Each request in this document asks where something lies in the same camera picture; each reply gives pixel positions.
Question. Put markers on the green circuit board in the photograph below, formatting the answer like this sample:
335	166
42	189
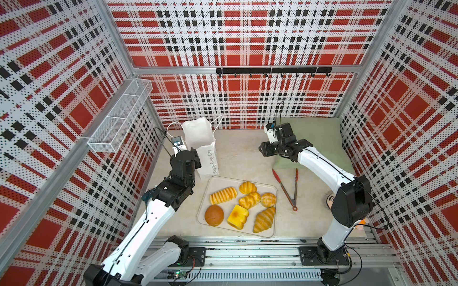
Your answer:
177	275

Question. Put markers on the yellow square toast bread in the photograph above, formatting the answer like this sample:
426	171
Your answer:
238	217

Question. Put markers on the round scored bread roll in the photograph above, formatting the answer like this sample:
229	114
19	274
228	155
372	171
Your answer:
268	200

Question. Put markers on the white wire mesh basket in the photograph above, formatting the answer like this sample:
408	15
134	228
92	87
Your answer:
114	128

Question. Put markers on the small plush doll toy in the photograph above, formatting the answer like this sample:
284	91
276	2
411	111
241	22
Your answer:
329	202

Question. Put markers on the long ridged yellow bread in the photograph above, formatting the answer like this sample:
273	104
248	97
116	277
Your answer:
223	195

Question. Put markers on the round brown bun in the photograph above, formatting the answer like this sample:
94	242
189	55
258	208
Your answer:
214	215

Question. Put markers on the green cushion pillow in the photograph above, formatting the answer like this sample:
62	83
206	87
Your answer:
324	134

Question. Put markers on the twisted braided yellow bread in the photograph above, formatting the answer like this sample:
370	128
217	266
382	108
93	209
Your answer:
250	200

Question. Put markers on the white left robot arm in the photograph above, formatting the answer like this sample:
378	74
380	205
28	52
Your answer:
127	265

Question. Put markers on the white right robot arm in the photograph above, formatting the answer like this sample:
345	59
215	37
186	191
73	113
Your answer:
353	200

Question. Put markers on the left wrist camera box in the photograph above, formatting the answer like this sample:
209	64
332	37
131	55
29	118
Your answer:
178	144

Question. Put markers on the black wall hook rail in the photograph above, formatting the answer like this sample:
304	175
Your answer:
273	70

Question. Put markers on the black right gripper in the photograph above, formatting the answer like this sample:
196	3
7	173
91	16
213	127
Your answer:
266	148

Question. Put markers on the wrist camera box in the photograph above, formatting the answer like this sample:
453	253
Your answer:
178	144
269	130

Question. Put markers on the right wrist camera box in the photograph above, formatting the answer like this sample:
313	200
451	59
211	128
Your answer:
269	130

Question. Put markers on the small shell-shaped yellow bread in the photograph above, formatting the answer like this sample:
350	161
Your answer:
247	188

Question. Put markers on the white paper gift bag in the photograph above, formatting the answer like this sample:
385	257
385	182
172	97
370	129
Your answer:
199	135

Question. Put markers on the striped croissant bread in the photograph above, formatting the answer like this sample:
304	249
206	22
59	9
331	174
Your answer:
264	220

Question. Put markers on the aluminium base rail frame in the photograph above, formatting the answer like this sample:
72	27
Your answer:
251	261

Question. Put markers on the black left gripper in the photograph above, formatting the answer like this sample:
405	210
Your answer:
197	164

